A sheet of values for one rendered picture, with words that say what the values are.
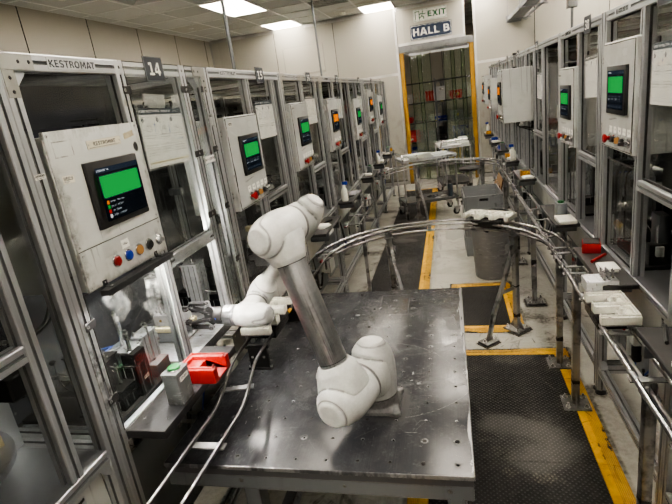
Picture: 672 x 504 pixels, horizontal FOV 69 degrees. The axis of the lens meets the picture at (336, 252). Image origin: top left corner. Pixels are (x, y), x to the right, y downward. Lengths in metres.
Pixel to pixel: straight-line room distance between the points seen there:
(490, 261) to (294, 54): 6.87
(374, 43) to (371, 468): 9.06
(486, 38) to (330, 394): 8.92
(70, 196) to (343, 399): 1.01
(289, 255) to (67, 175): 0.67
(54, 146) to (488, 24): 9.10
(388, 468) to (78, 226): 1.19
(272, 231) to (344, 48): 8.83
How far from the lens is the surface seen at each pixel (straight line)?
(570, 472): 2.74
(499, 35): 10.09
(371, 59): 10.13
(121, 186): 1.71
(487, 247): 4.74
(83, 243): 1.59
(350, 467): 1.73
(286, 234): 1.56
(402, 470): 1.69
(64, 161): 1.57
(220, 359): 1.91
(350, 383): 1.66
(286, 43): 10.53
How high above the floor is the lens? 1.80
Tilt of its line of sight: 17 degrees down
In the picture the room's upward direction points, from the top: 8 degrees counter-clockwise
